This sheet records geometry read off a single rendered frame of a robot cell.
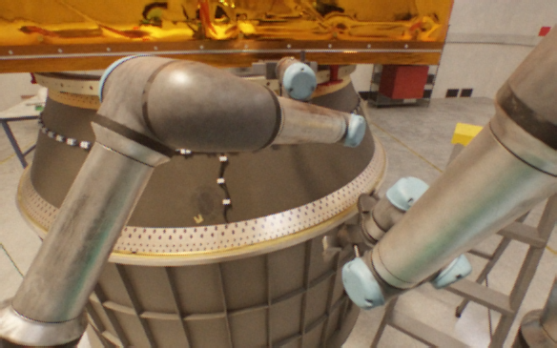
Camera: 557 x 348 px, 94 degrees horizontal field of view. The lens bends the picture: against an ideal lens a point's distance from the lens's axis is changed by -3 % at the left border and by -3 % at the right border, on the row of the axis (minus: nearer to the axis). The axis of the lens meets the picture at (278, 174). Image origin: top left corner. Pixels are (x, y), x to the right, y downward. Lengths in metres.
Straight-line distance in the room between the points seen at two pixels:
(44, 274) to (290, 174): 0.83
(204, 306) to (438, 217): 1.12
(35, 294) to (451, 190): 0.50
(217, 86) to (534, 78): 0.28
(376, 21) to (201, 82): 0.88
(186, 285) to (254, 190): 0.48
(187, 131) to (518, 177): 0.32
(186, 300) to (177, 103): 1.06
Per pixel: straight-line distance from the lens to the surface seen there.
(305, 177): 1.12
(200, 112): 0.33
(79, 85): 1.21
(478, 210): 0.30
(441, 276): 0.54
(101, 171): 0.42
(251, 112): 0.34
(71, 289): 0.46
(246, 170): 1.02
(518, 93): 0.26
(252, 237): 1.03
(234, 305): 1.32
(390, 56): 1.23
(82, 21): 1.12
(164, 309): 1.38
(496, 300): 1.49
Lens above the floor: 1.89
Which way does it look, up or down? 30 degrees down
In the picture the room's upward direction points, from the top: straight up
